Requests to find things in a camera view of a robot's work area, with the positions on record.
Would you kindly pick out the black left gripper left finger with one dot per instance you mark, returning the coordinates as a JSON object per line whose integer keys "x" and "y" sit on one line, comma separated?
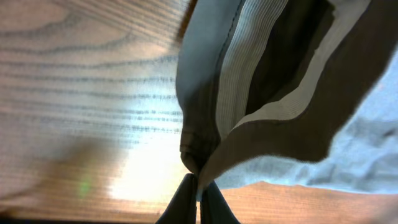
{"x": 182, "y": 208}

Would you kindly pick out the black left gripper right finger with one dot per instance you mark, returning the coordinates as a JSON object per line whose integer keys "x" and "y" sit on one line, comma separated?
{"x": 214, "y": 209}

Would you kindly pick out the grey shorts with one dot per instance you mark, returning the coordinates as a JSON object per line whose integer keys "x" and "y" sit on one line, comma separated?
{"x": 290, "y": 92}

